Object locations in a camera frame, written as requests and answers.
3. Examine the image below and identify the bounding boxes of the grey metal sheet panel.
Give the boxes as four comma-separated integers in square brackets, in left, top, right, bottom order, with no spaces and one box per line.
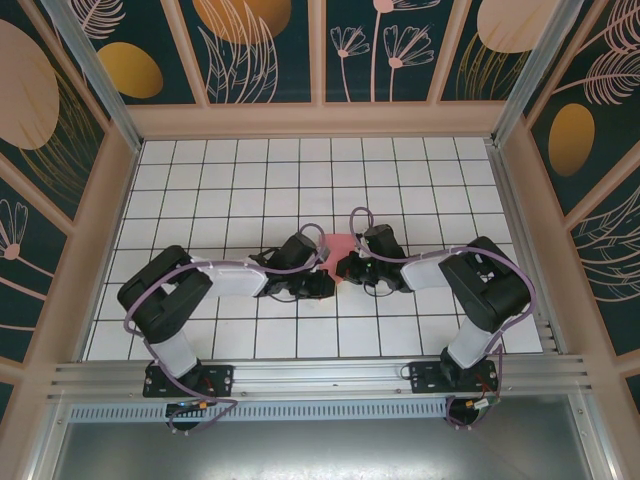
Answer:
[49,418,619,480]

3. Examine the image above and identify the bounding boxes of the black electronics board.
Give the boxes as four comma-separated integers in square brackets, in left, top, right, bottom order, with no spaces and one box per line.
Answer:
[446,397,502,431]
[166,399,212,435]

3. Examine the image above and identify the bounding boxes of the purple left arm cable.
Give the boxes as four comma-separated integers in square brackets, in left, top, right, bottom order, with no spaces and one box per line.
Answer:
[123,223,329,436]

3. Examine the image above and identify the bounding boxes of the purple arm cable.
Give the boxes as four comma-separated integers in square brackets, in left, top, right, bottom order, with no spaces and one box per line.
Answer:
[348,206,532,431]
[123,223,329,436]

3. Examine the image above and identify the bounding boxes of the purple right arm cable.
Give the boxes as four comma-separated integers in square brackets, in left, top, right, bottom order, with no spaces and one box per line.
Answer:
[348,206,532,431]

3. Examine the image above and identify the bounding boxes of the aluminium mounting rail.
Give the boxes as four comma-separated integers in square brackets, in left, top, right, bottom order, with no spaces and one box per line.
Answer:
[47,353,594,407]

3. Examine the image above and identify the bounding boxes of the slotted grey cable duct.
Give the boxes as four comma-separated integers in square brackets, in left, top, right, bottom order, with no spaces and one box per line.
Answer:
[67,402,451,422]

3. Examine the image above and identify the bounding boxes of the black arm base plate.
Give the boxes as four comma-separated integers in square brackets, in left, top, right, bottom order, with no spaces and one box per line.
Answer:
[143,363,236,399]
[408,360,501,395]

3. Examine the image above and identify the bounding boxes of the aluminium side rail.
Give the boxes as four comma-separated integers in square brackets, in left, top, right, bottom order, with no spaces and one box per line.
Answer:
[487,141,569,355]

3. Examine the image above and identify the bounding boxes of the aluminium corner post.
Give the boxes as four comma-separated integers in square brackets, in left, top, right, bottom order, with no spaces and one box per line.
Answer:
[39,0,146,152]
[491,0,587,147]

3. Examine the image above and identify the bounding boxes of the aluminium frame bar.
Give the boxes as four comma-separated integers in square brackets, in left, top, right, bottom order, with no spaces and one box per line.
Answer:
[24,397,71,480]
[574,382,624,480]

